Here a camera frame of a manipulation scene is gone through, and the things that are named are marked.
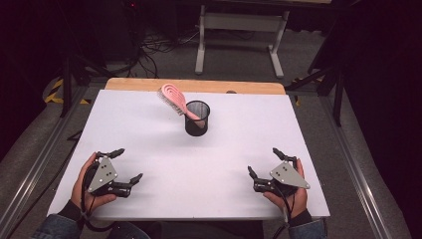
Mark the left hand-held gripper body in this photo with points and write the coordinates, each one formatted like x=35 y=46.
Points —
x=104 y=174

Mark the black metal stand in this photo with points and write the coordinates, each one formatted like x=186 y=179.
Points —
x=337 y=96
x=67 y=86

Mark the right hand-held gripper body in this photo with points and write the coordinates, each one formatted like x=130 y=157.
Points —
x=288 y=176

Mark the pink hairbrush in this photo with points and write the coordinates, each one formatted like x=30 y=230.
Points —
x=174 y=96

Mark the person's left hand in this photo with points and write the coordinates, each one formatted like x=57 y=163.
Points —
x=79 y=189

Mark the yellow black hazard tape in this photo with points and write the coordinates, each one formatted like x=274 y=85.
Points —
x=54 y=91

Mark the aluminium floor rail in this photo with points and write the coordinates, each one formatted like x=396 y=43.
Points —
x=358 y=179
x=33 y=166

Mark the black mesh pen holder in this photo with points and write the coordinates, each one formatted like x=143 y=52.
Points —
x=195 y=129

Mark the white metal stand frame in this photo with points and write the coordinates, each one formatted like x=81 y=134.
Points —
x=242 y=22

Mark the person's right hand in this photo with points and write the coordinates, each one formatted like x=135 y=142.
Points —
x=300 y=202

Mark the white board sheet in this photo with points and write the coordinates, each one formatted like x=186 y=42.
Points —
x=185 y=166

